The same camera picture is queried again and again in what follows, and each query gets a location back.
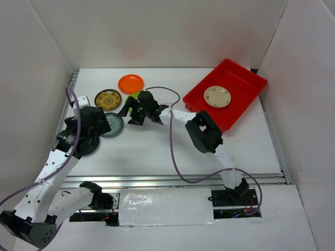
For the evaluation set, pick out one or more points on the cream floral plate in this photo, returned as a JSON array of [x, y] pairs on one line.
[[217, 97]]

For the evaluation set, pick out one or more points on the orange plate far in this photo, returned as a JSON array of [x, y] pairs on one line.
[[130, 83]]

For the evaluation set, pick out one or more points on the blue patterned plate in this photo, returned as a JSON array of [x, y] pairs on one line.
[[116, 125]]

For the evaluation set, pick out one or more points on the yellow patterned dark plate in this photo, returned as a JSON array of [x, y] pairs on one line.
[[108, 99]]

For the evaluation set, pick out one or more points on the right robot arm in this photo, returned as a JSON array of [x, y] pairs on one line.
[[205, 135]]

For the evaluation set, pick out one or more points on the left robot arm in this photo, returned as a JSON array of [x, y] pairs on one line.
[[37, 217]]

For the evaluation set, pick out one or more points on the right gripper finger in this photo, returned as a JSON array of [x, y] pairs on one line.
[[136, 118], [129, 104]]

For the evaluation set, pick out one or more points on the green plate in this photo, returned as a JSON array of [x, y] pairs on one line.
[[134, 95]]

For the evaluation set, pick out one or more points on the aluminium rail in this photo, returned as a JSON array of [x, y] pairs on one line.
[[164, 181]]

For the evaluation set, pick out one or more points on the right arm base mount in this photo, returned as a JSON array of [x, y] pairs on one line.
[[223, 198]]

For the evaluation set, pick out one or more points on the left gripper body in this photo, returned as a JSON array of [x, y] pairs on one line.
[[103, 126]]

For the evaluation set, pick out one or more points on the white foil-covered panel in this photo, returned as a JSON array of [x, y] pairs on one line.
[[165, 207]]

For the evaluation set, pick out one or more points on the red plastic bin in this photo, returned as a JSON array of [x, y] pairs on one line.
[[243, 85]]

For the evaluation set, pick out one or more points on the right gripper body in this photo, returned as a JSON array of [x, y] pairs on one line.
[[138, 108]]

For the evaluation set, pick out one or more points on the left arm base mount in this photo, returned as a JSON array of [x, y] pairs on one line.
[[105, 201]]

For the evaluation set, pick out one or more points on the black plate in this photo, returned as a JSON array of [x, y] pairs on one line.
[[87, 146]]

